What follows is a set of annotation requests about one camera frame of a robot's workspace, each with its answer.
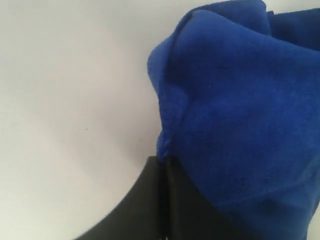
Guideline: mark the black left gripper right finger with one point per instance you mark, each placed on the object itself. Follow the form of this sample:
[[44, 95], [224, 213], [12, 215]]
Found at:
[[191, 216]]

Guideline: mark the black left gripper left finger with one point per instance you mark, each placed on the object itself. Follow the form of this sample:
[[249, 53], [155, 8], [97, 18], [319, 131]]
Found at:
[[138, 214]]

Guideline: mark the blue towel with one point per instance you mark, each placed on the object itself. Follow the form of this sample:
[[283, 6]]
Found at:
[[239, 100]]

